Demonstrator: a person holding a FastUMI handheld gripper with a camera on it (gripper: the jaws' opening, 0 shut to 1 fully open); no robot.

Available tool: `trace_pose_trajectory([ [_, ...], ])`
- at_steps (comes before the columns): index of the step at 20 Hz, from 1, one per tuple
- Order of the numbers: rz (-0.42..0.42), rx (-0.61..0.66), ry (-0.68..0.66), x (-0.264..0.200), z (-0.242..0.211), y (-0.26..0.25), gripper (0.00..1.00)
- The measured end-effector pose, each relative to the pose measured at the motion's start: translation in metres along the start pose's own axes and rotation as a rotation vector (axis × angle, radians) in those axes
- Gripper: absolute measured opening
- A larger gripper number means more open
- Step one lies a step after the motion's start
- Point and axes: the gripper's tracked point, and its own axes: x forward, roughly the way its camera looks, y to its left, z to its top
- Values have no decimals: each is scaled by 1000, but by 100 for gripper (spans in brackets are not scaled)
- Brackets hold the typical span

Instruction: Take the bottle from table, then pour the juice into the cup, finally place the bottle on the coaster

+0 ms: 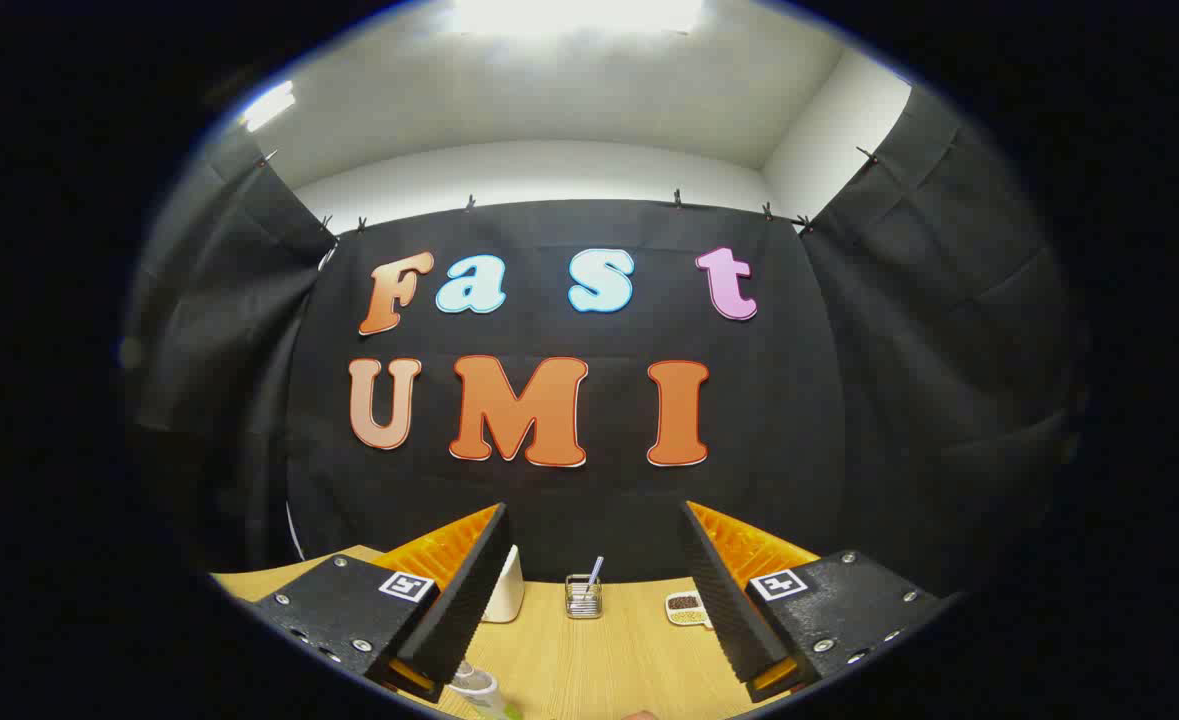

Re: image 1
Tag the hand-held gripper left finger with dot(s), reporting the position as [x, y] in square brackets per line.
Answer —
[469, 595]

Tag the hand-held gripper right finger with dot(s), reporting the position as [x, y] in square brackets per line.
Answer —
[724, 600]

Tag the clear juice bottle green label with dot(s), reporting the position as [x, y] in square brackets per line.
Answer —
[479, 690]

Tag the cream toaster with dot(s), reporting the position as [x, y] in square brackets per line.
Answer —
[507, 597]

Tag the white dish of beans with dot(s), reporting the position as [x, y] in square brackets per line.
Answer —
[686, 607]

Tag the wooden table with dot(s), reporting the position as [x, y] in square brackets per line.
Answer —
[609, 650]

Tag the black backdrop cloth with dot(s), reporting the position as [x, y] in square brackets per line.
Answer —
[799, 400]

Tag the ceiling light panel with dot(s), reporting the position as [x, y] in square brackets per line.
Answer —
[269, 105]
[579, 15]

